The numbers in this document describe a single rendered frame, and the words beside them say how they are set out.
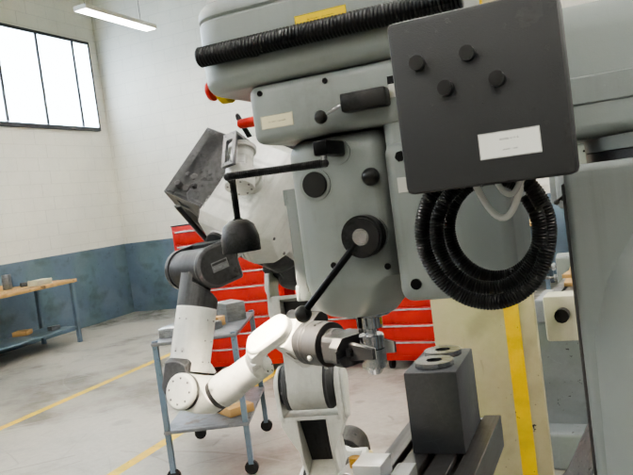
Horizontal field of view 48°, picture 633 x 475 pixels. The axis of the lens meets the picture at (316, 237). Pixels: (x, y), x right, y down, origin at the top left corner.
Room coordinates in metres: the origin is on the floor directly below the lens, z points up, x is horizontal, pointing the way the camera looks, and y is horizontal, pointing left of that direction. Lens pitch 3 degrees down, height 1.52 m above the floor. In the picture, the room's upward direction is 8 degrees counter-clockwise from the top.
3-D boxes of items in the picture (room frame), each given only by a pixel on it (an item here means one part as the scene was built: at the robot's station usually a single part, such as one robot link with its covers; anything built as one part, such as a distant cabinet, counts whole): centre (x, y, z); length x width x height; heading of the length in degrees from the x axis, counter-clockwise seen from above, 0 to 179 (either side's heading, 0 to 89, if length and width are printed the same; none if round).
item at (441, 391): (1.68, -0.25, 1.02); 0.22 x 0.12 x 0.20; 158
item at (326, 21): (1.15, -0.05, 1.79); 0.45 x 0.04 x 0.04; 67
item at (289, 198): (1.34, 0.03, 1.45); 0.04 x 0.04 x 0.21; 67
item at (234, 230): (1.33, 0.14, 1.48); 0.07 x 0.07 x 0.06
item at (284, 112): (1.28, -0.11, 1.68); 0.34 x 0.24 x 0.10; 67
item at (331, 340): (1.37, -0.01, 1.24); 0.13 x 0.12 x 0.10; 132
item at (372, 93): (1.15, -0.08, 1.66); 0.12 x 0.04 x 0.04; 67
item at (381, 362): (1.30, -0.08, 1.23); 0.05 x 0.05 x 0.05
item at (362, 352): (1.28, -0.05, 1.24); 0.06 x 0.02 x 0.03; 42
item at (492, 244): (1.22, -0.25, 1.47); 0.24 x 0.19 x 0.26; 157
